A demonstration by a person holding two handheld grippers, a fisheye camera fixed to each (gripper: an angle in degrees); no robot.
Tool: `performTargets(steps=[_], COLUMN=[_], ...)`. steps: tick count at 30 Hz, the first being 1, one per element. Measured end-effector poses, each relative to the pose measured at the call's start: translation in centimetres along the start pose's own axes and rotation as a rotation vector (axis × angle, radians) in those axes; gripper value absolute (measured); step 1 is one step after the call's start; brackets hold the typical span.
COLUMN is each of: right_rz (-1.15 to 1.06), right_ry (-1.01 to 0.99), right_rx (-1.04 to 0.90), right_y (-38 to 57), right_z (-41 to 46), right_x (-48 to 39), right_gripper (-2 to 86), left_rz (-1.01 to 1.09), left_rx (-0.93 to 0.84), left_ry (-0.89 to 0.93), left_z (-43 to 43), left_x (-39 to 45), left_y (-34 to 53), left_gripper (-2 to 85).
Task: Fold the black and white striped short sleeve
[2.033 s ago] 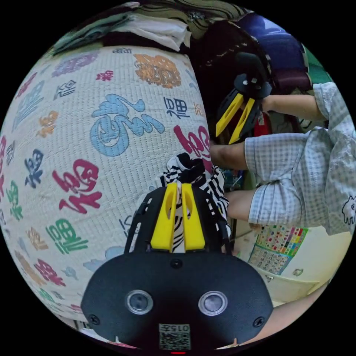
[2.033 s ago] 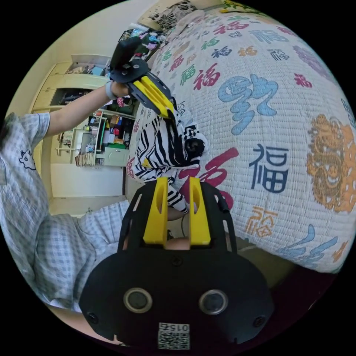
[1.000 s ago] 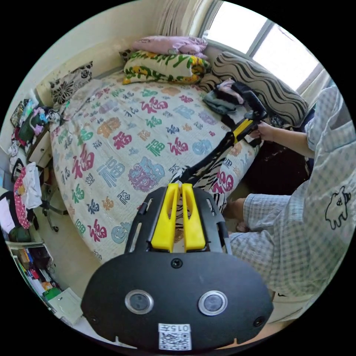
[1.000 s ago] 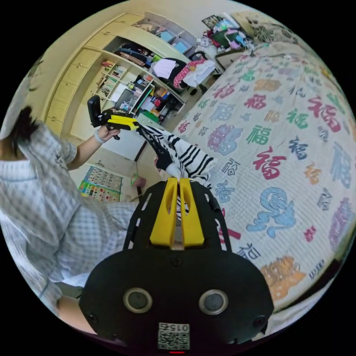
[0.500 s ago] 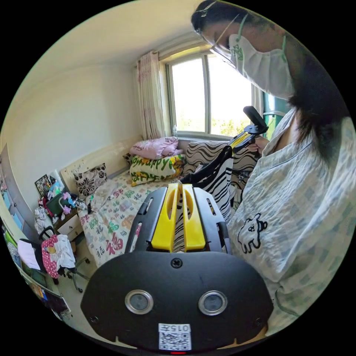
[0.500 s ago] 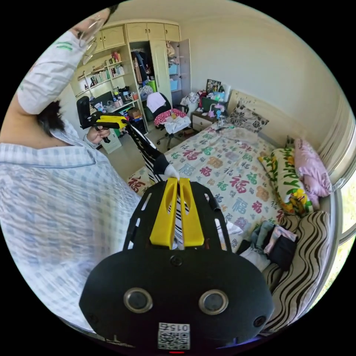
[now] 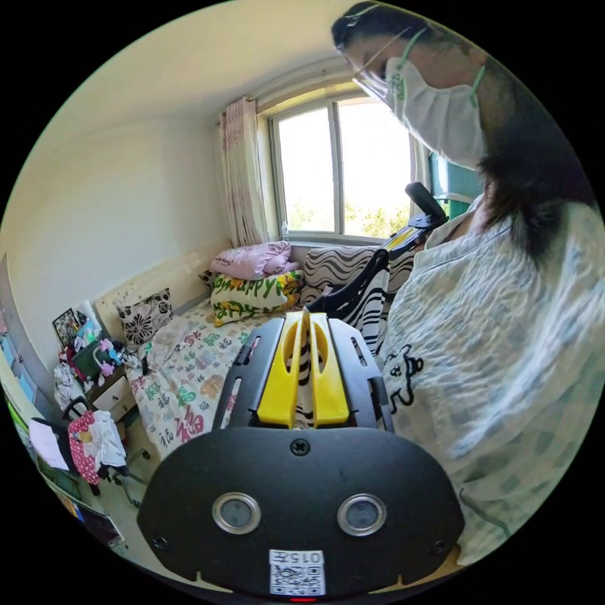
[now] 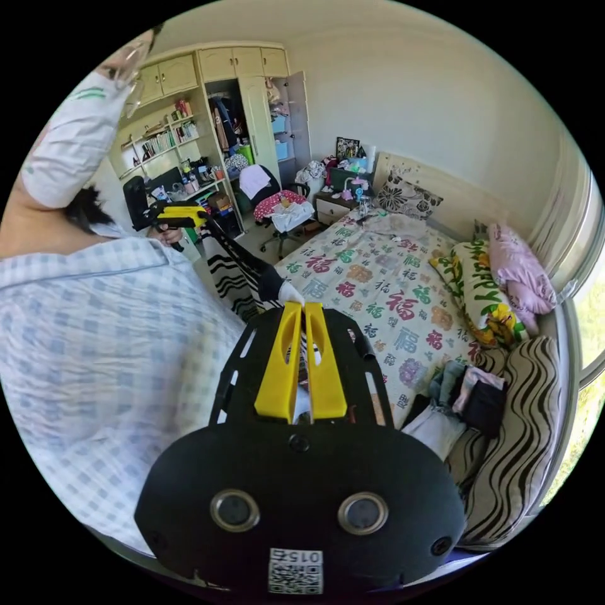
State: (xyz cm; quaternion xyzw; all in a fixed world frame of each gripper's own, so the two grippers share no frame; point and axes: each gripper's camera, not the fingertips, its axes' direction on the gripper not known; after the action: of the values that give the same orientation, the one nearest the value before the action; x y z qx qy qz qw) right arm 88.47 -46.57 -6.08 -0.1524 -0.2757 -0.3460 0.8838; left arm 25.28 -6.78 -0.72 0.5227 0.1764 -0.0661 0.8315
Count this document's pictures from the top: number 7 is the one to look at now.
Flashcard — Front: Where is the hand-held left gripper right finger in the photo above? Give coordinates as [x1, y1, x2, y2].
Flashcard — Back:
[308, 311, 352, 429]

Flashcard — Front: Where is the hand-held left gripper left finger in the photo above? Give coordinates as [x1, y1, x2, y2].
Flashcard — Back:
[256, 311, 306, 429]

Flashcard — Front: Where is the black and white striped shirt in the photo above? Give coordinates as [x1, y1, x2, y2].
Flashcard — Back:
[295, 245, 396, 429]

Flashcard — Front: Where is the brown white wavy cushion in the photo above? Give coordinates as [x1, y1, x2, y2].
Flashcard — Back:
[299, 245, 418, 309]

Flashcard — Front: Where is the bed with printed sheet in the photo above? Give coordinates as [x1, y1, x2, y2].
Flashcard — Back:
[94, 239, 331, 462]

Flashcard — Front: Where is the window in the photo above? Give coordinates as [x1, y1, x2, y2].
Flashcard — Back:
[268, 96, 427, 238]

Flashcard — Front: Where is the yellow green printed pillow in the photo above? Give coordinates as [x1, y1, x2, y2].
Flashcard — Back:
[209, 270, 306, 328]

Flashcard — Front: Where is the pink folded quilt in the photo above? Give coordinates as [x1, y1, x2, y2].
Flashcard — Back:
[209, 240, 293, 281]

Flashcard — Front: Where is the person's body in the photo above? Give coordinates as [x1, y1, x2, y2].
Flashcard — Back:
[330, 2, 605, 568]

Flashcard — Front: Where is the black white floral pillow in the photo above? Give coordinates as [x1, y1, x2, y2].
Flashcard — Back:
[116, 287, 175, 345]

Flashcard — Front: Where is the pink patterned curtain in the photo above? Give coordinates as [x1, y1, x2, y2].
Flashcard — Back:
[217, 96, 271, 250]

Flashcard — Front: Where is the cluttered bedside cabinet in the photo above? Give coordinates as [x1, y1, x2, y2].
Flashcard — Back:
[50, 301, 141, 425]

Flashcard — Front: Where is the chair with pink dotted cloth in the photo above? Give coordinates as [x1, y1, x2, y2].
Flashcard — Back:
[60, 396, 148, 509]

